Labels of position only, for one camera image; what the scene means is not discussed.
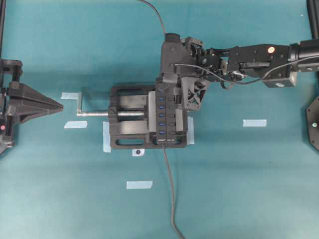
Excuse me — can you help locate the blue tape strip right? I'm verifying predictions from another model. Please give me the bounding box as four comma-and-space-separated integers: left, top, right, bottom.
243, 119, 267, 127

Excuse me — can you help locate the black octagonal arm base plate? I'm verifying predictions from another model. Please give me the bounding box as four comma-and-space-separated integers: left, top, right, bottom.
306, 97, 319, 151

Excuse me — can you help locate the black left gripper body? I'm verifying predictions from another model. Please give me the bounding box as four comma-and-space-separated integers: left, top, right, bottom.
0, 59, 23, 156

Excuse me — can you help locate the blue tape strip mid left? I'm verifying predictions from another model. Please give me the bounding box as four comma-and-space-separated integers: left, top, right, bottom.
64, 121, 88, 129

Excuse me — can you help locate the blue tape on vise right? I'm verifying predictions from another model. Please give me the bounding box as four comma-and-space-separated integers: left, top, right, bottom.
187, 117, 195, 145

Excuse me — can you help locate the blue tape strip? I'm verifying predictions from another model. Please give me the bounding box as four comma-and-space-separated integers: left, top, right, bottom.
61, 92, 78, 100
243, 119, 267, 127
126, 181, 153, 190

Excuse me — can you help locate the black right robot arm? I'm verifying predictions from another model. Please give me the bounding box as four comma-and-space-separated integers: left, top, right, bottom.
156, 33, 319, 111

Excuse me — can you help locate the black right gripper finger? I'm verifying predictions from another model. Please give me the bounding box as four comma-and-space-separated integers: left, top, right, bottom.
180, 77, 207, 111
156, 74, 180, 92

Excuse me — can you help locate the black hub power cable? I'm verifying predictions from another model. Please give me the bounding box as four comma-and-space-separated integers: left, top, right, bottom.
161, 145, 185, 239

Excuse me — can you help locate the black left frame post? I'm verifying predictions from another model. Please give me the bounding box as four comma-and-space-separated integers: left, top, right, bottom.
0, 0, 6, 54

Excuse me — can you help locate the black bench vise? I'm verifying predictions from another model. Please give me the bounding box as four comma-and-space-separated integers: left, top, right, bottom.
108, 85, 188, 149

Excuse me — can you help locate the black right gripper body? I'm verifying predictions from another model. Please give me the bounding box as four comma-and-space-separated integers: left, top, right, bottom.
159, 33, 204, 86

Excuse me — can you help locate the blue tape strip bottom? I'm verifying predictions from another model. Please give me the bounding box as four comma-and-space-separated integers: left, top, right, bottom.
126, 181, 153, 190

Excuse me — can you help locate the blue tape strip upper left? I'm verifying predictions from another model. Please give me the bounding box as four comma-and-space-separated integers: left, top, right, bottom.
61, 92, 78, 100

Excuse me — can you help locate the black multiport USB hub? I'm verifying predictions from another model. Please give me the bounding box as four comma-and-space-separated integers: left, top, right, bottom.
156, 88, 176, 145

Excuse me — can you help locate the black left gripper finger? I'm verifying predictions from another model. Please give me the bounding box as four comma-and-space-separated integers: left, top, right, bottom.
17, 106, 63, 124
7, 82, 63, 108

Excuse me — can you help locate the blue tape on vise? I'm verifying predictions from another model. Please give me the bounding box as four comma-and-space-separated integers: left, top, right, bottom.
187, 117, 195, 145
103, 121, 111, 153

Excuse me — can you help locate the silver vise screw handle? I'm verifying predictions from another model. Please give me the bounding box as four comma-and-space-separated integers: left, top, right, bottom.
76, 92, 144, 117

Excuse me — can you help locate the blue tape on vise left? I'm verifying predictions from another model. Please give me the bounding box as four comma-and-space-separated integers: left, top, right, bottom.
103, 121, 111, 153

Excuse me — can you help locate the black USB cable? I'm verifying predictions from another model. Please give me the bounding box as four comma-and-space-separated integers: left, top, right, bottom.
140, 0, 168, 34

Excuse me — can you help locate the black aluminium frame rail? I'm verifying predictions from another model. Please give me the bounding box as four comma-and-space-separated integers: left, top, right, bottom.
307, 0, 319, 39

